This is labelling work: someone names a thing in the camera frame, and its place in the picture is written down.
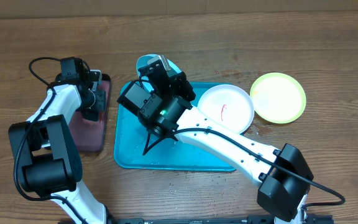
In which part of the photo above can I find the light blue plate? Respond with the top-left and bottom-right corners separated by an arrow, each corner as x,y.
136,54 -> 181,94

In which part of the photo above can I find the yellow-green plate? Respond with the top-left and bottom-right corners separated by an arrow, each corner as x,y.
250,72 -> 306,124

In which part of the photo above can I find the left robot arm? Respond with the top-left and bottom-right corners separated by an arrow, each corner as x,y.
8,57 -> 115,223

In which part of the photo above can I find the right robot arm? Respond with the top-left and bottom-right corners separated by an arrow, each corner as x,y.
117,59 -> 313,223

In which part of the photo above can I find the black water tray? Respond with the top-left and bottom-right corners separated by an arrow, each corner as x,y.
68,73 -> 111,152

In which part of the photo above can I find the teal plastic tray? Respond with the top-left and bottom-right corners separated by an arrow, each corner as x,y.
113,80 -> 244,172

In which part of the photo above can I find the white plate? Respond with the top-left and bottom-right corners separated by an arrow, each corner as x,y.
197,84 -> 254,134

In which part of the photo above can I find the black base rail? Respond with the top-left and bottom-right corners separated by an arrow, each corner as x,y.
116,214 -> 334,224

